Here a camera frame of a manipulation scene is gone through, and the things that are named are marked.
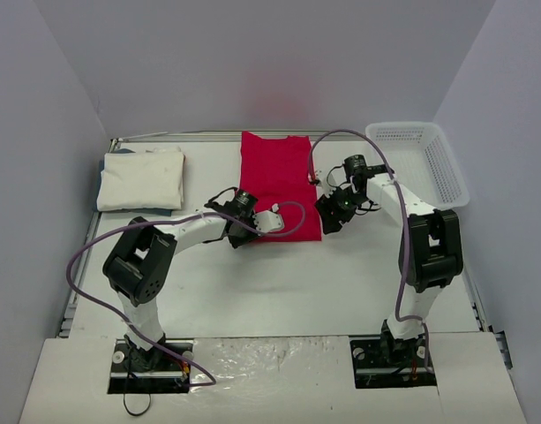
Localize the red t-shirt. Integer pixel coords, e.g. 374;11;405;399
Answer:
239;132;322;242

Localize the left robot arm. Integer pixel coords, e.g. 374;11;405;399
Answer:
102;189;258;369

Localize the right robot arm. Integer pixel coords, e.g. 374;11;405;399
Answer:
312;155;463;365

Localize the white plastic basket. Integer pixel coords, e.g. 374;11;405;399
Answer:
365;121;470;209

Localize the folded white t-shirt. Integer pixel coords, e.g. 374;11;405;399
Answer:
95;148;185;212

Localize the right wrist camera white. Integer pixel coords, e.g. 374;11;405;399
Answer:
320;168;347;197

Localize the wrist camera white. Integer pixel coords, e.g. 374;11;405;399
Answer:
253;210;285;233
320;168;347;197

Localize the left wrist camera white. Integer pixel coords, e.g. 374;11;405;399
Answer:
253;210;285;233

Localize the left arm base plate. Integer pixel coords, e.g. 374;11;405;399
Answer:
107;339;191;395

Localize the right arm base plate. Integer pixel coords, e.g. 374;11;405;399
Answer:
349;336;437;390

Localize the thin black cable loop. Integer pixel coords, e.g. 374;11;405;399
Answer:
122;390;154;417

